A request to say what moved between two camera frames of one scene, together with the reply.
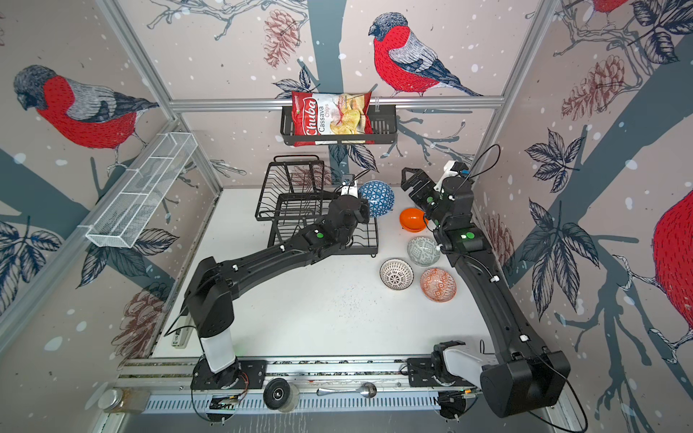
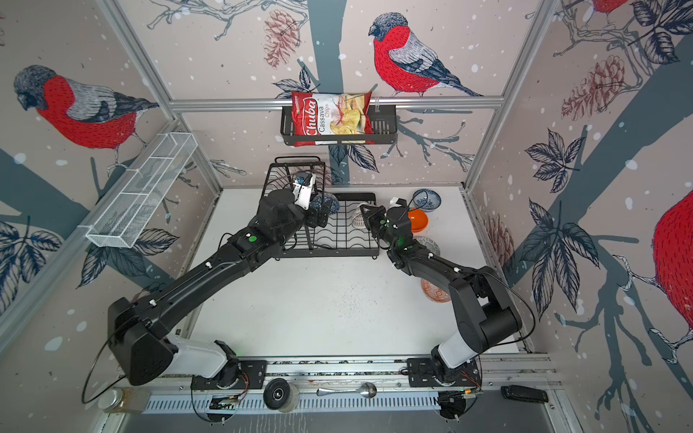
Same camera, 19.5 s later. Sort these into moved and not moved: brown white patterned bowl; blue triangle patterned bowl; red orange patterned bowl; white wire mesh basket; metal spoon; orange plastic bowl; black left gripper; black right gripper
Moved: brown white patterned bowl; black right gripper; blue triangle patterned bowl; black left gripper
Not moved: metal spoon; white wire mesh basket; red orange patterned bowl; orange plastic bowl
